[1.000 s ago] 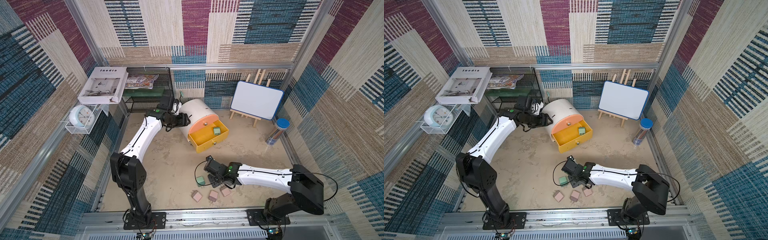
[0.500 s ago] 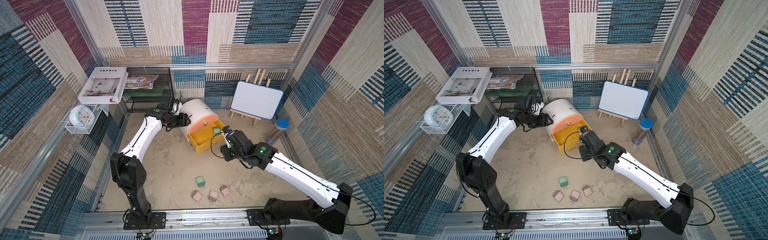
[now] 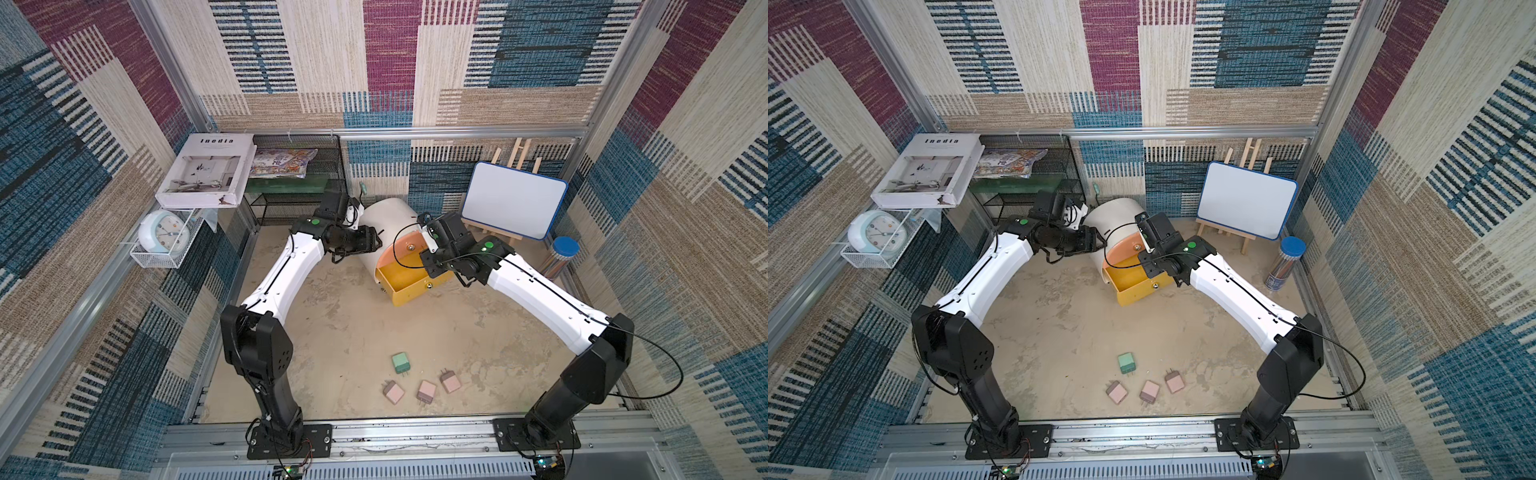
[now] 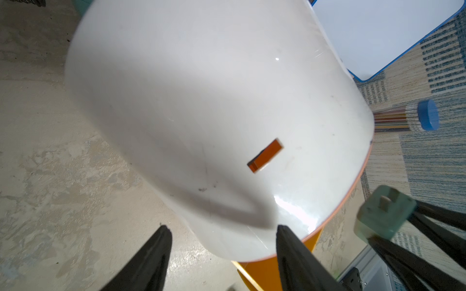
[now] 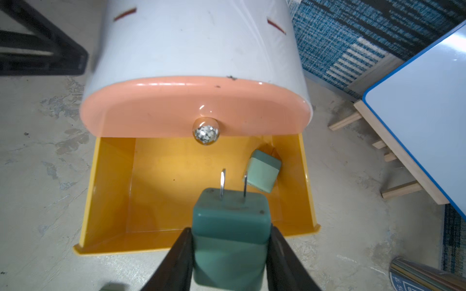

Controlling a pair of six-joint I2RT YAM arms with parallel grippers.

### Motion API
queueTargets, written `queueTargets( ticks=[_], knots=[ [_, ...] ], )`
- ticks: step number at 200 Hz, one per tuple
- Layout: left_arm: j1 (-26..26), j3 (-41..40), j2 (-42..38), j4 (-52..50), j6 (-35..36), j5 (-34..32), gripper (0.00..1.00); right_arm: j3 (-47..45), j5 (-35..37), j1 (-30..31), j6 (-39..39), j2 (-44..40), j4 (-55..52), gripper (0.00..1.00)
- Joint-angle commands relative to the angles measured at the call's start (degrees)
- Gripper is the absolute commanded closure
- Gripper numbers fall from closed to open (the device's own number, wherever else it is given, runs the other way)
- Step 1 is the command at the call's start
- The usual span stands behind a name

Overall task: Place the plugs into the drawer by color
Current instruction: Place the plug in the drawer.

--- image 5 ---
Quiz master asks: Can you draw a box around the green plug cube two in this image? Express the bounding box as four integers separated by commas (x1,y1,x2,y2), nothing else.
192,170,271,291

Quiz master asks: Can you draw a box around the white round drawer cabinet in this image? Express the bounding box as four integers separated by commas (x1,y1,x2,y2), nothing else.
84,1,309,100

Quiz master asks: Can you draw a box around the green plug cube one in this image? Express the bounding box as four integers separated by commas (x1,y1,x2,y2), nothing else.
246,149,282,194

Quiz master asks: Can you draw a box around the black wire shelf rack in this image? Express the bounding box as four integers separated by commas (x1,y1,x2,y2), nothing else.
1,1,89,76

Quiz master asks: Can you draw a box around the white board on easel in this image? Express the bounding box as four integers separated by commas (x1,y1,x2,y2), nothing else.
331,24,466,216

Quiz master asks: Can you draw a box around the yellow drawer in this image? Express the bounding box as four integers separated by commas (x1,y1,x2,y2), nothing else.
74,135,320,255

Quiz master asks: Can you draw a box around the pink top drawer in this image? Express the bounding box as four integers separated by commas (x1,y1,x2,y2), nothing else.
80,76,313,138

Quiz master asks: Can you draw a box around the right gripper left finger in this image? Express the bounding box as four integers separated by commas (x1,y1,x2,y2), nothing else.
141,227,194,291

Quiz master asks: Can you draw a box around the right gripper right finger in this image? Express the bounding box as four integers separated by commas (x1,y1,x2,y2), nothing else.
266,226,321,291

